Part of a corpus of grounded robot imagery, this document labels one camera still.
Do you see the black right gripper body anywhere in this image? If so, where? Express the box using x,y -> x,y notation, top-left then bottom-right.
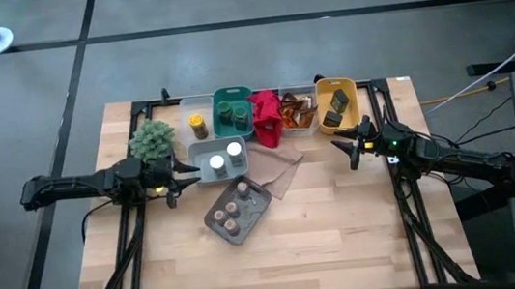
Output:
356,112 -> 414,160

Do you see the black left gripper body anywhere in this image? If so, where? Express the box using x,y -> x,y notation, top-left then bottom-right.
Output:
140,158 -> 180,198

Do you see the dark square tin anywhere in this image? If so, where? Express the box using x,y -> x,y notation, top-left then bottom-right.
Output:
321,108 -> 345,130

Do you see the white-lid spice jar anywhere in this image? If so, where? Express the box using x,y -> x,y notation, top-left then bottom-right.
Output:
208,153 -> 229,181
224,139 -> 245,168

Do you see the yellow-lid spice jar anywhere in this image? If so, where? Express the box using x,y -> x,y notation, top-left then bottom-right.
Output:
187,111 -> 212,142

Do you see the silver brown foil packet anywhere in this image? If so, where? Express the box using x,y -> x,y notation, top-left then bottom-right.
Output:
298,96 -> 319,114

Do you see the green-lid spice jar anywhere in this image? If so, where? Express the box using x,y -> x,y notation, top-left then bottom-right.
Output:
216,101 -> 237,129
232,104 -> 253,132

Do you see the dark grey plastic bin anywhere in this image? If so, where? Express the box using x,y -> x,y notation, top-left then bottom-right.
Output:
198,170 -> 278,248

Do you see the orange plastic bin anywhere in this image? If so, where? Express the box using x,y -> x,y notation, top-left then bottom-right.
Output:
312,73 -> 364,138

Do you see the light grey plastic bin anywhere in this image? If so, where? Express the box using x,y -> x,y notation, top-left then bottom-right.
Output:
187,134 -> 252,187

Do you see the green artificial plant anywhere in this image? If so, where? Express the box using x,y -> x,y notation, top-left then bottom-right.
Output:
126,116 -> 181,167

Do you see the clear plastic bin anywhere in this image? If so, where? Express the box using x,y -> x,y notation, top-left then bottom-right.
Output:
276,78 -> 324,140
178,94 -> 220,149

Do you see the teal plastic bin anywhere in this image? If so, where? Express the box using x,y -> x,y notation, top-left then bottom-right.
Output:
209,84 -> 260,144

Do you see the red cloth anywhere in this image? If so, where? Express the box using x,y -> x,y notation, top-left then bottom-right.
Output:
245,87 -> 288,152

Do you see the black metal table frame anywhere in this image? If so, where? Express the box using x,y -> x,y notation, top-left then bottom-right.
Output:
58,63 -> 481,289

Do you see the yellow cable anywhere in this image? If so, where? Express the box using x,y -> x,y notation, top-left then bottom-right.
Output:
416,56 -> 515,106

